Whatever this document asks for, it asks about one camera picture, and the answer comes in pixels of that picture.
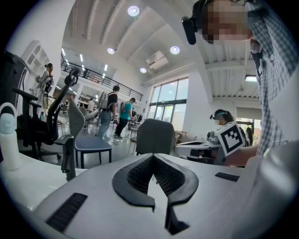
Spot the black basin faucet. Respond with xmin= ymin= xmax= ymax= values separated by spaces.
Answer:
xmin=55 ymin=134 xmax=77 ymax=182

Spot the black balcony railing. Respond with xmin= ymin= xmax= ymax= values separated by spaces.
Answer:
xmin=60 ymin=61 xmax=143 ymax=102

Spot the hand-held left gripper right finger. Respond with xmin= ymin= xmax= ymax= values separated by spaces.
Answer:
xmin=153 ymin=153 xmax=252 ymax=228

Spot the dark grey chair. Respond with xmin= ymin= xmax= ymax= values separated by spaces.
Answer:
xmin=135 ymin=118 xmax=176 ymax=156

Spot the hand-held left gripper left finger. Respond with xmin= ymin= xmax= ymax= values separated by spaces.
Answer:
xmin=35 ymin=153 xmax=178 ymax=239

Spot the ceiling air conditioner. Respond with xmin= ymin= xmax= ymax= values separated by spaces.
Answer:
xmin=146 ymin=50 xmax=169 ymax=70

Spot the blue seat chair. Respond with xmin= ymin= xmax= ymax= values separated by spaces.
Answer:
xmin=67 ymin=98 xmax=114 ymax=169

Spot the black cabinet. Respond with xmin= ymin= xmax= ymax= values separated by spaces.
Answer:
xmin=0 ymin=51 xmax=30 ymax=117

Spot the white bottle pale blue cap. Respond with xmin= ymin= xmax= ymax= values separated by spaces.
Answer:
xmin=0 ymin=102 xmax=23 ymax=171

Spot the person's plaid shirt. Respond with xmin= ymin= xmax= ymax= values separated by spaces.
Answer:
xmin=247 ymin=0 xmax=299 ymax=156

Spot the large glass window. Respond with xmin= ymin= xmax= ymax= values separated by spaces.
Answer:
xmin=147 ymin=78 xmax=189 ymax=124

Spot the black head-mounted camera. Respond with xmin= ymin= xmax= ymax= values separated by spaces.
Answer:
xmin=181 ymin=16 xmax=199 ymax=45

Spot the white arched cabinet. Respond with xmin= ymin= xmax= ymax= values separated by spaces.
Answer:
xmin=22 ymin=40 xmax=51 ymax=94

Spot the person's right forearm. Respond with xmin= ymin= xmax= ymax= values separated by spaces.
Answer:
xmin=224 ymin=142 xmax=260 ymax=167

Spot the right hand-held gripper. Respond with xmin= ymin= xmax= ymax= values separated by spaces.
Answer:
xmin=207 ymin=121 xmax=246 ymax=165

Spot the person's face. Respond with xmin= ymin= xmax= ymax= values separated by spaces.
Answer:
xmin=202 ymin=0 xmax=252 ymax=45

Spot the white washbasin table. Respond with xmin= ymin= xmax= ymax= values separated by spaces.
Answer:
xmin=0 ymin=151 xmax=93 ymax=212

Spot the black office chair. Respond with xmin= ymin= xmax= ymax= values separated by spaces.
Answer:
xmin=11 ymin=68 xmax=80 ymax=162

